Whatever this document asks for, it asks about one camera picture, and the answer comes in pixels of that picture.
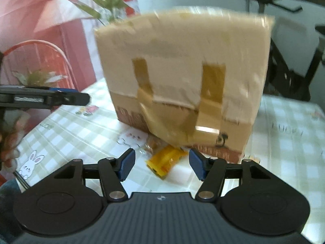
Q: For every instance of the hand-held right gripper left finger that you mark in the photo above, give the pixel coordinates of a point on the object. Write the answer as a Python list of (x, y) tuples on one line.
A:
[(127, 164)]

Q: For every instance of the green checked tablecloth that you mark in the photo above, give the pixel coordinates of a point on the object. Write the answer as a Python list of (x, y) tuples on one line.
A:
[(279, 144)]

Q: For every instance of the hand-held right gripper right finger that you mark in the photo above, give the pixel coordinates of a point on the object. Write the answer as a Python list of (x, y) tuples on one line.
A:
[(197, 164)]

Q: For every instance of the brown snack packet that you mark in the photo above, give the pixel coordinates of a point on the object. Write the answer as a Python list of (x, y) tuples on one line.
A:
[(153, 143)]

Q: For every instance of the cardboard box with plastic liner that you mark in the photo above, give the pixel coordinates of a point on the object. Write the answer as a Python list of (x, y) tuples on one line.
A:
[(177, 63)]

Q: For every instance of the orange snack packet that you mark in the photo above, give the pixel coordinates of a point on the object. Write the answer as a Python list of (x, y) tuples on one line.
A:
[(166, 161)]

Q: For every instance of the black exercise bike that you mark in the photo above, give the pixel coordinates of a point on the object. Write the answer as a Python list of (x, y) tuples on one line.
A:
[(289, 63)]

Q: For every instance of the person's left hand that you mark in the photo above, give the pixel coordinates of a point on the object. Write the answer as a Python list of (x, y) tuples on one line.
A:
[(15, 129)]

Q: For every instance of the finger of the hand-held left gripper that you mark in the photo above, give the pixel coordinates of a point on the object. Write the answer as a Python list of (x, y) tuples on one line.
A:
[(73, 99), (62, 90)]

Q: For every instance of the teal clothing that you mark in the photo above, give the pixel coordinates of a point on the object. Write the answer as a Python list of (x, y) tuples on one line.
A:
[(9, 203)]

